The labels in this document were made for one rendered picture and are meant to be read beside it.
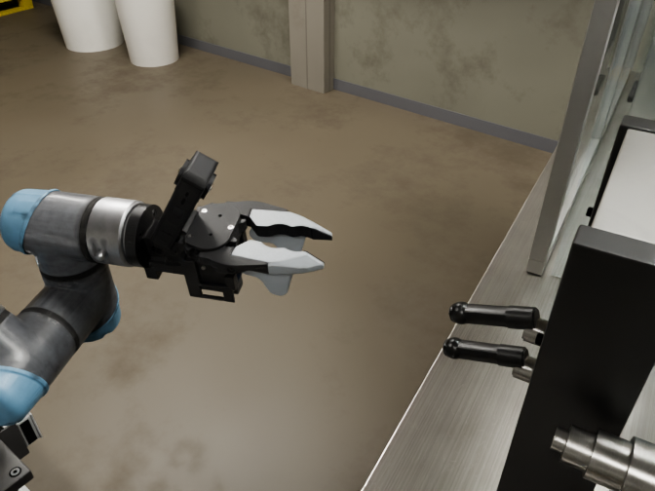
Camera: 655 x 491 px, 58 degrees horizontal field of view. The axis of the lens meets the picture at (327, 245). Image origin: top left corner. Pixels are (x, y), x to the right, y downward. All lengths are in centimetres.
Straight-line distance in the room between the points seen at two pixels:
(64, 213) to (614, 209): 55
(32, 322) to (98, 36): 477
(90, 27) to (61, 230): 472
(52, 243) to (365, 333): 169
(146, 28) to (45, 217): 418
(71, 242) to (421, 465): 52
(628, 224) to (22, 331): 58
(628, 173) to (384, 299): 209
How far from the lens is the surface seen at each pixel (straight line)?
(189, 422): 204
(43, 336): 70
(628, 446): 33
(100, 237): 67
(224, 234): 62
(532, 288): 113
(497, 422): 90
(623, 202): 33
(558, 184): 106
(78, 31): 541
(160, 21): 485
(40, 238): 71
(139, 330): 238
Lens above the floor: 160
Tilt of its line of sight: 36 degrees down
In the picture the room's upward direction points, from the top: straight up
